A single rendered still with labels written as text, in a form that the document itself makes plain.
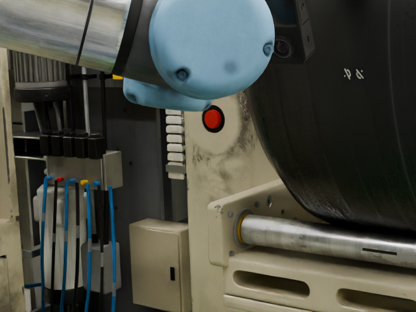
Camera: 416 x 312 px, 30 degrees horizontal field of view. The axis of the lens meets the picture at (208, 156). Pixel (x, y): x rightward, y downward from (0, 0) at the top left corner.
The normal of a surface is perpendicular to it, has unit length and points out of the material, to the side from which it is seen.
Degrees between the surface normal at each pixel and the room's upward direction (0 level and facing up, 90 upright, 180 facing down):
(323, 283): 90
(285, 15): 114
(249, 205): 90
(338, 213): 143
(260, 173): 90
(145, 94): 87
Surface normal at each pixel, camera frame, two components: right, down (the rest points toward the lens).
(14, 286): 0.82, 0.06
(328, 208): -0.34, 0.85
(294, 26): -0.50, 0.54
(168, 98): 0.01, 0.18
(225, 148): -0.58, 0.15
